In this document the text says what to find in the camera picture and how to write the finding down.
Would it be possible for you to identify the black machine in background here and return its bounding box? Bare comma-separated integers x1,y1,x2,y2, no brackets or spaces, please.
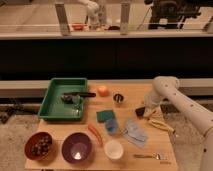
143,0,213,30

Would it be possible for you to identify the green plastic tray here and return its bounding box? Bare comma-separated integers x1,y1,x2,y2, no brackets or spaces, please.
38,78,87,121

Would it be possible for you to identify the white cup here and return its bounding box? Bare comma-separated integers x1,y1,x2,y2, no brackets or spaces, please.
104,140,124,161

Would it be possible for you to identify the yellow banana peel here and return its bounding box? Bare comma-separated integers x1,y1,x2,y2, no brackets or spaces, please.
147,119,175,133

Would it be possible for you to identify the blue eraser block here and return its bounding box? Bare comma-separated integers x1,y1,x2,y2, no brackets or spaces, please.
105,119,118,135

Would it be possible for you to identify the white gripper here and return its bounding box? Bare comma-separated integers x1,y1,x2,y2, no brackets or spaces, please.
135,90,162,117

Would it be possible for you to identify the brown bowl with nuts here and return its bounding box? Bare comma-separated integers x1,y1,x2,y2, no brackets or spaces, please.
24,132,53,161

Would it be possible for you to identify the green sponge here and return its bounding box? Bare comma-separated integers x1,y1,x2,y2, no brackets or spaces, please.
97,110,115,122

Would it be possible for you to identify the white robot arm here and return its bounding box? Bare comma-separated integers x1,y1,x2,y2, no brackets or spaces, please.
135,76,213,171

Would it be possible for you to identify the purple bowl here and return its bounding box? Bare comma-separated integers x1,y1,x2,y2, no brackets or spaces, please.
61,132,92,164

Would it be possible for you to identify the black handled brush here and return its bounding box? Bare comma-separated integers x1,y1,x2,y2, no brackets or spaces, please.
61,92,96,104

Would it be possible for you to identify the metal fork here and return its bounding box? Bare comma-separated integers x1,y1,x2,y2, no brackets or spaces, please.
133,153,167,160

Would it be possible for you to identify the orange fruit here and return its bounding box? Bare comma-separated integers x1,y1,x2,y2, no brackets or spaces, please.
97,86,109,97

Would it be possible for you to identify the small metal cup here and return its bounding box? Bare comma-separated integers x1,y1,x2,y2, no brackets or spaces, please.
113,93,124,104

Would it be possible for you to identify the red object in background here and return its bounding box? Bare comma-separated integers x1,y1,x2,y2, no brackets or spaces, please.
71,23,85,31

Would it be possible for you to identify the blue grey cloth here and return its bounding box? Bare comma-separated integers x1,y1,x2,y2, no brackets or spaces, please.
123,119,148,148

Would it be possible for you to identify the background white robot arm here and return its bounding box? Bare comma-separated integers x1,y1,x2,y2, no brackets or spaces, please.
77,0,107,30

